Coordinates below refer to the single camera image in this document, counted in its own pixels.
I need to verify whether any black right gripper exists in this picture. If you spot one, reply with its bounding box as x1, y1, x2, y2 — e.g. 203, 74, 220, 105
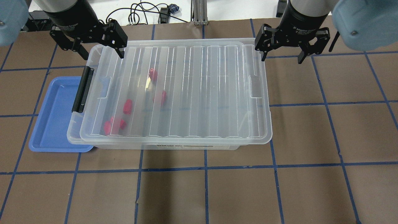
255, 1, 330, 65

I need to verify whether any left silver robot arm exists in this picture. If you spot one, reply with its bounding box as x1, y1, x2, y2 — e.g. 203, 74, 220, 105
0, 0, 128, 60

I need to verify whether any red block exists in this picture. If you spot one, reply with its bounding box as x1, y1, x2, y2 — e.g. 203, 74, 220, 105
115, 119, 127, 129
153, 91, 167, 107
148, 68, 158, 82
103, 120, 112, 136
123, 98, 133, 114

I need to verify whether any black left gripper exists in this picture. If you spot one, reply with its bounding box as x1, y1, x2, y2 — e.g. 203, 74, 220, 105
50, 0, 128, 61

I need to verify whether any clear plastic box lid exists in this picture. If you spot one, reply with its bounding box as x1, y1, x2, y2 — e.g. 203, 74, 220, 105
80, 40, 273, 146

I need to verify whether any aluminium frame post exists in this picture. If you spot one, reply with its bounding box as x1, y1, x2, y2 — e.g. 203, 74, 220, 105
191, 0, 209, 26

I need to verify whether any black box latch handle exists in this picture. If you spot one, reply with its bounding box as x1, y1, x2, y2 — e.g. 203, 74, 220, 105
72, 66, 95, 113

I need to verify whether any clear plastic storage box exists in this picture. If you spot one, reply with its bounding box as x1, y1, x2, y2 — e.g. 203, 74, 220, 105
67, 38, 271, 151

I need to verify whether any blue plastic tray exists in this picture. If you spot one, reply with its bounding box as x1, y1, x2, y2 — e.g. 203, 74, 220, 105
29, 76, 93, 153

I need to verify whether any black cable bundle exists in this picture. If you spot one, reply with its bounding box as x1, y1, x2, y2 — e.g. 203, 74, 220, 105
106, 2, 188, 25

